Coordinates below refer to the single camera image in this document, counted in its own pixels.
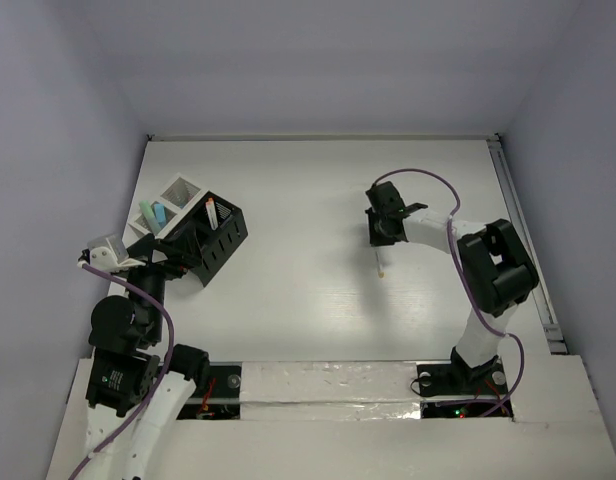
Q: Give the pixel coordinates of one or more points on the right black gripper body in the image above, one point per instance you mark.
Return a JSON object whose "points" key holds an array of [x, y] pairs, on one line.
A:
{"points": [[378, 236]]}

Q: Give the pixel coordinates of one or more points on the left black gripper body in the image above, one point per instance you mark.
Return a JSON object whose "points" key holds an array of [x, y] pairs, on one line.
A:
{"points": [[158, 253]]}

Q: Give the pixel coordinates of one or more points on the blue highlighter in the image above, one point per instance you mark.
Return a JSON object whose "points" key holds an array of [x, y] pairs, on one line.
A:
{"points": [[160, 214]]}

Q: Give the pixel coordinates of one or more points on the green highlighter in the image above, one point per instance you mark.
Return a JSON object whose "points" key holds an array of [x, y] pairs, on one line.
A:
{"points": [[149, 217]]}

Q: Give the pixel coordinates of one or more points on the orange white marker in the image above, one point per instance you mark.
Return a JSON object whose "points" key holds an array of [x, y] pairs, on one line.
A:
{"points": [[211, 212]]}

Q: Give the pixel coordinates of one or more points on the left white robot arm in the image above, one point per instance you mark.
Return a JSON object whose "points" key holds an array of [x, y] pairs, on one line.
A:
{"points": [[140, 378]]}

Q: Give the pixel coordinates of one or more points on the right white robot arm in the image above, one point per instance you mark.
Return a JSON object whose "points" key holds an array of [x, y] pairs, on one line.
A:
{"points": [[494, 267]]}

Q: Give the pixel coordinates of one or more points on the black slotted organizer box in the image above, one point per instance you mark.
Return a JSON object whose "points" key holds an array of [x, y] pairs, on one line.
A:
{"points": [[216, 246]]}

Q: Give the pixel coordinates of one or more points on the white slotted organizer box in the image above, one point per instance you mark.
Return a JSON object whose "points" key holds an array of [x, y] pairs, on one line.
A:
{"points": [[178, 196]]}

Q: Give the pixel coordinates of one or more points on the yellow tipped white marker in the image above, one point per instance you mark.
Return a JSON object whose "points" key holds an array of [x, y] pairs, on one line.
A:
{"points": [[379, 264]]}

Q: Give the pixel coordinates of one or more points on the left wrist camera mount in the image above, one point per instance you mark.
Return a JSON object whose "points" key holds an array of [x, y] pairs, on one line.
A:
{"points": [[109, 254]]}

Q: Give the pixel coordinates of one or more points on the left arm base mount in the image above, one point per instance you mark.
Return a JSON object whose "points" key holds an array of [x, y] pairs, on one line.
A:
{"points": [[215, 390]]}

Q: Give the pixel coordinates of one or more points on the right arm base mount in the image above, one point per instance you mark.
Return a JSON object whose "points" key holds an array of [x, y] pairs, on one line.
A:
{"points": [[444, 395]]}

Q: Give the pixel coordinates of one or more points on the aluminium side rail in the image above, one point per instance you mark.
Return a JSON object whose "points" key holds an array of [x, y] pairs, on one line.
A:
{"points": [[552, 330]]}

